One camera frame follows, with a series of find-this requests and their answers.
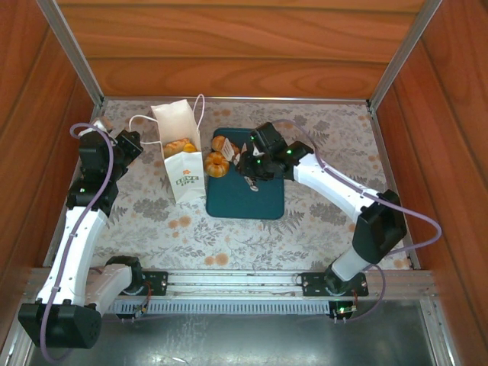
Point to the striped brown bread roll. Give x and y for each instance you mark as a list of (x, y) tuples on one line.
[(218, 143)]

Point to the metal base sheet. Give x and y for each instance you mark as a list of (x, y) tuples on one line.
[(248, 343)]

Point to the large striped bread loaf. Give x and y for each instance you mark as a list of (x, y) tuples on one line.
[(174, 145)]

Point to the aluminium frame post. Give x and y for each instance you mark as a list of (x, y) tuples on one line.
[(71, 49), (405, 49)]

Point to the dark teal tray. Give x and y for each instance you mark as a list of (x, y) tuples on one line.
[(248, 202)]

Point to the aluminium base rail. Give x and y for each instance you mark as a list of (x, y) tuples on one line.
[(228, 282)]

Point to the small circuit board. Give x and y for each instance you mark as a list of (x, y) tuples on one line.
[(140, 312), (343, 310)]

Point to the floral tablecloth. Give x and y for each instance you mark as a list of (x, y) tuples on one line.
[(228, 244)]

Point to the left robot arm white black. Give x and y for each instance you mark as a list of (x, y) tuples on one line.
[(72, 248)]

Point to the white paper bag green print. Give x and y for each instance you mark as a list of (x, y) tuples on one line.
[(187, 179)]

